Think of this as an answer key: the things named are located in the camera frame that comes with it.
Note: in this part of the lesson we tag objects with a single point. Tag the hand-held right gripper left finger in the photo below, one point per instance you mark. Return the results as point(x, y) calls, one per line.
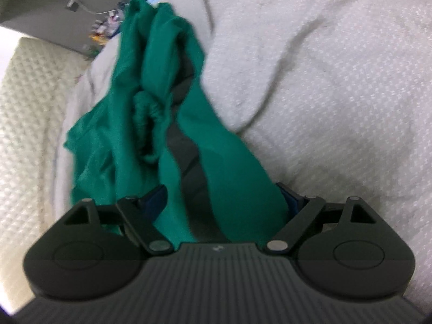
point(153, 200)

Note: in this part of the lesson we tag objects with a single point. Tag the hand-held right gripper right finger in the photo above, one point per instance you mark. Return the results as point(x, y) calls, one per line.
point(293, 204)

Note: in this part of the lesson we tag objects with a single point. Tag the green hoodie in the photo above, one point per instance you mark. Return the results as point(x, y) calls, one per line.
point(175, 125)

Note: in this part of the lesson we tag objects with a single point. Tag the grey bed sheet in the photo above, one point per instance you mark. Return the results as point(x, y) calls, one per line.
point(320, 91)

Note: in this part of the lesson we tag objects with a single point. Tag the cream quilted headboard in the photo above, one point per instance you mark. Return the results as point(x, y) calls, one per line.
point(30, 141)

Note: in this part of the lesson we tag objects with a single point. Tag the small bottles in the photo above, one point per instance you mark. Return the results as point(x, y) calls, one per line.
point(104, 27)

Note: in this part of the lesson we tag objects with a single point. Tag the white wall charger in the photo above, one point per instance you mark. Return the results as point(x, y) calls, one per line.
point(71, 4)

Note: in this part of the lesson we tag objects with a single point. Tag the grey wall cabinet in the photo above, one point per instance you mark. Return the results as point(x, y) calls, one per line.
point(50, 0)

